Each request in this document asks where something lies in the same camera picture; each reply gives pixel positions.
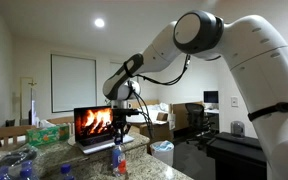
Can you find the dark grey panel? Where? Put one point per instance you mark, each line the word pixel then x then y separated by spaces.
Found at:
pixel 234 156

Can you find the plastic wrapped water bottle pack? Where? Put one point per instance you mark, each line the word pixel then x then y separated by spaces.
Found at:
pixel 2 172

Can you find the clear glass jar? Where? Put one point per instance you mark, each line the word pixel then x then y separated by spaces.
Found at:
pixel 238 129

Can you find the silver laptop showing fireplace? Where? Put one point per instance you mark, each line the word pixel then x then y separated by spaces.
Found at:
pixel 94 121

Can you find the white wall board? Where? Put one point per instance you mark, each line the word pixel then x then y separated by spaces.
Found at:
pixel 74 83

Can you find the white trash bin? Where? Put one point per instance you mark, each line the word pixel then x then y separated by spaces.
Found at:
pixel 162 155

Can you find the white desk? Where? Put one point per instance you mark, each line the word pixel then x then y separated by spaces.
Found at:
pixel 214 111

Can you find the silver desktop computer monitor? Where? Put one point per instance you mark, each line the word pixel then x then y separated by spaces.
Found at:
pixel 210 96

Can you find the small wall ornament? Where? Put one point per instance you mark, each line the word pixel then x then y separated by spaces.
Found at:
pixel 32 83

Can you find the purple screen monitor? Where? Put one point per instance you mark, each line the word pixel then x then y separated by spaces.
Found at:
pixel 33 113

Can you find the wooden dining chair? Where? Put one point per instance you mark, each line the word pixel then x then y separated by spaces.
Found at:
pixel 60 120
pixel 4 131

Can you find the round ceiling light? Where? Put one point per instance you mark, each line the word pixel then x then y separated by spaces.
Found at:
pixel 99 22

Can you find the Fiji water bottle blue cap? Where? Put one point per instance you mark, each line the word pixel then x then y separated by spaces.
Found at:
pixel 119 161
pixel 25 173
pixel 66 171

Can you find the brown cardboard box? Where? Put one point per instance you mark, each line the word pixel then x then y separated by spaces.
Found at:
pixel 159 131

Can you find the black office chair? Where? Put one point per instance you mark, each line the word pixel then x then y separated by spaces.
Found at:
pixel 195 116

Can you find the green tissue box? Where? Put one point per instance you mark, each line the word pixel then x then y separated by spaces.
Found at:
pixel 47 135

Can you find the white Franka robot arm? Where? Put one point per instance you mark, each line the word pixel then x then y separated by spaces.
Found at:
pixel 267 83

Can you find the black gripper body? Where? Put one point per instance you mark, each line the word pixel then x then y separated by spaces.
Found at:
pixel 123 123

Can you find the white wall light switch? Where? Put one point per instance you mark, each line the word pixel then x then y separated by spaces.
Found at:
pixel 234 101

